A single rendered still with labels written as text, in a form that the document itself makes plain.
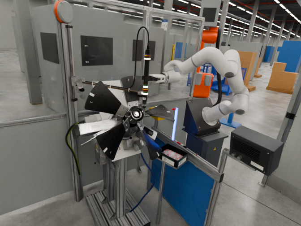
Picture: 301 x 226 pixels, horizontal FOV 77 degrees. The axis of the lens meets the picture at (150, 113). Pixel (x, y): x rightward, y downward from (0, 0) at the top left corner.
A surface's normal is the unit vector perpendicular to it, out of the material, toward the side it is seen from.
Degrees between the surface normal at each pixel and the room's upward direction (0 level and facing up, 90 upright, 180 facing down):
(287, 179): 90
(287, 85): 90
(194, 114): 48
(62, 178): 90
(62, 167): 90
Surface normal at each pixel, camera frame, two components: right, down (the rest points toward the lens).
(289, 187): -0.83, 0.14
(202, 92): -0.27, 0.33
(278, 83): -0.66, 0.22
